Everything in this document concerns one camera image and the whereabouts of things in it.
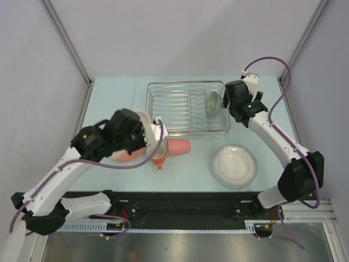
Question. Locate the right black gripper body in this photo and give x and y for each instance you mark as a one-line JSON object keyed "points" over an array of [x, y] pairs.
{"points": [[231, 107]]}

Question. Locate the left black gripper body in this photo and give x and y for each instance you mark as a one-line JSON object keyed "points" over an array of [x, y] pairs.
{"points": [[136, 141]]}

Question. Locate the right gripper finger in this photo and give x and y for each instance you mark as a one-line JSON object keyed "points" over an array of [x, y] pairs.
{"points": [[225, 100], [259, 96]]}

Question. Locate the green bowl brown rim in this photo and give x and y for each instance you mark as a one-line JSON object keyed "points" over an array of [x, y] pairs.
{"points": [[213, 104]]}

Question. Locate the white and orange bowl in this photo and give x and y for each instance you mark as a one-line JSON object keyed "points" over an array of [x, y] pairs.
{"points": [[146, 121]]}

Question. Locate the metal wire dish rack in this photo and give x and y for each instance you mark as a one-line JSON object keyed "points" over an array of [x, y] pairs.
{"points": [[182, 107]]}

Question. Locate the pink plastic cup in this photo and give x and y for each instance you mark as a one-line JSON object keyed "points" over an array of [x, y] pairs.
{"points": [[177, 147]]}

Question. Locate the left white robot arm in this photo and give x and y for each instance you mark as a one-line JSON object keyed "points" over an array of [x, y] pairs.
{"points": [[44, 207]]}

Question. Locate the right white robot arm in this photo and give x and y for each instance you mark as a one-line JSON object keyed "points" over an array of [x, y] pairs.
{"points": [[303, 170]]}

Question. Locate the beige and pink floral plate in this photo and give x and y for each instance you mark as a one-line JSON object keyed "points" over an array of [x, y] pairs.
{"points": [[123, 156]]}

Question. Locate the orange mug white inside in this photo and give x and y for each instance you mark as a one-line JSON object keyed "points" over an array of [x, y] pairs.
{"points": [[159, 157]]}

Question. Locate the large white grey-rimmed plate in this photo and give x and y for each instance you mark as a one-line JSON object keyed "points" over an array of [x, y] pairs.
{"points": [[234, 166]]}

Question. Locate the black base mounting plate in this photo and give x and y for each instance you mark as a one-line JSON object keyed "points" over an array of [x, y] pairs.
{"points": [[193, 210]]}

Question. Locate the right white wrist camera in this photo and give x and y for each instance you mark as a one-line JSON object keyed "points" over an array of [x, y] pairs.
{"points": [[251, 80]]}

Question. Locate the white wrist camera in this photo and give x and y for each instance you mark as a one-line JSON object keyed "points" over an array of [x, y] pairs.
{"points": [[154, 131], [251, 80]]}

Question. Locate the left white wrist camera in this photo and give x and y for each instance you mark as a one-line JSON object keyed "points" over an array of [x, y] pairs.
{"points": [[154, 131]]}

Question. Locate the right aluminium frame post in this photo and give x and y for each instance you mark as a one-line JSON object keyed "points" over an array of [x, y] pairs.
{"points": [[308, 31]]}

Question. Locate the aluminium frame post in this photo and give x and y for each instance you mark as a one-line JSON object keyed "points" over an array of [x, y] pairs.
{"points": [[64, 36], [308, 31]]}

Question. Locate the left aluminium frame post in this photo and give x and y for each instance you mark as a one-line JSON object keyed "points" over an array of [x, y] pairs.
{"points": [[64, 36]]}

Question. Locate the white slotted cable duct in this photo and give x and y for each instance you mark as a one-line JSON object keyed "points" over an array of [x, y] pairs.
{"points": [[248, 227]]}

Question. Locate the aluminium front rail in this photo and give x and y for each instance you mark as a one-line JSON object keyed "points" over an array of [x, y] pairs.
{"points": [[297, 212]]}

